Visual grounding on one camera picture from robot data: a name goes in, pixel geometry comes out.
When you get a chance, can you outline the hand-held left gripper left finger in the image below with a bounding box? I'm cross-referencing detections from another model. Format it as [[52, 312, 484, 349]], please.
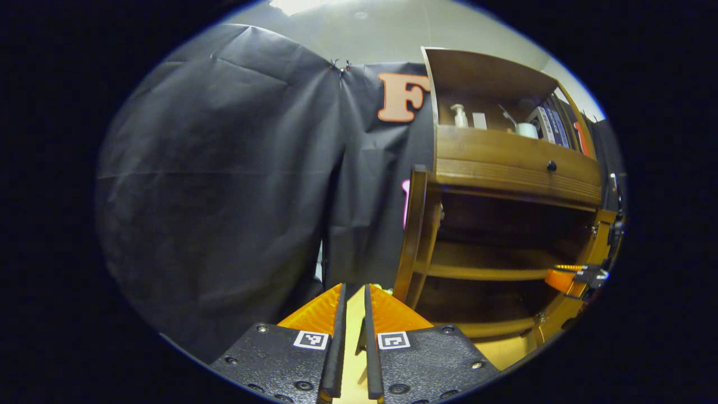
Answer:
[[210, 283, 347, 404]]

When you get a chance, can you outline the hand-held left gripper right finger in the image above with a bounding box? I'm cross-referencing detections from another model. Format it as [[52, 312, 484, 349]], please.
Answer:
[[363, 283, 501, 404]]

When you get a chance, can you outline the wooden cabinet door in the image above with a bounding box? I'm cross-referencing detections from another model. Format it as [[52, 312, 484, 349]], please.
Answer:
[[530, 209, 620, 348], [393, 164, 444, 310]]

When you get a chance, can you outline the wooden double-door shoe cabinet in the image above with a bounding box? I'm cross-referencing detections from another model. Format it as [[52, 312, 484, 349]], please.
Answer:
[[393, 47, 624, 348]]

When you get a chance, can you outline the wooden inner cabinet shelf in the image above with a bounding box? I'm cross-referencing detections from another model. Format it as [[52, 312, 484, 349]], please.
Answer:
[[415, 241, 567, 281]]

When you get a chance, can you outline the wooden cabinet drawer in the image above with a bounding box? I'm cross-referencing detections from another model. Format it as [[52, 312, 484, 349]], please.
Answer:
[[435, 125, 604, 211]]

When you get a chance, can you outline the blue book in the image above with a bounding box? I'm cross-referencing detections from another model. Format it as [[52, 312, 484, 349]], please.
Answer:
[[543, 103, 563, 146], [553, 108, 570, 149]]

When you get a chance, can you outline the black backdrop cloth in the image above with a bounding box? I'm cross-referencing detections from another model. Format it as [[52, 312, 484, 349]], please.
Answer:
[[96, 24, 626, 364]]

